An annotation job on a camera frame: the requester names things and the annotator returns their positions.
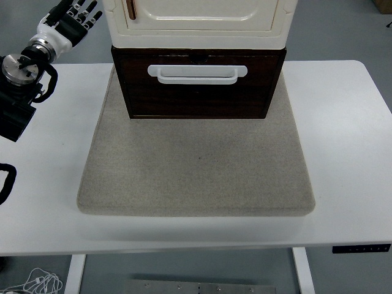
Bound white drawer handle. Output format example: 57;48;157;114
147;64;248;85

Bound cream plastic cabinet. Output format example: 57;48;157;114
104;0;298;50

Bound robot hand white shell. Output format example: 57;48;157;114
36;0;104;52

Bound dark wooden drawer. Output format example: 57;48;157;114
119;54;280;119

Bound brown cardboard box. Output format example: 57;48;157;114
372;0;392;15

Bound white table leg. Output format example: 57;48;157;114
65;254;87;294
292;247;316;294

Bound black table control panel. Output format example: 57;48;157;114
332;243;392;254

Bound dark wooden drawer case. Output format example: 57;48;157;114
110;45;288;120

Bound copper door handle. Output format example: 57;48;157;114
126;0;137;21

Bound grey metal plate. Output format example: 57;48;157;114
125;279;277;294

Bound cream cabinet door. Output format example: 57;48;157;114
122;0;280;32

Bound beige fabric mat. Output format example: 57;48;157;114
76;66;316;217

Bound white cable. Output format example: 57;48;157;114
0;267;64;294

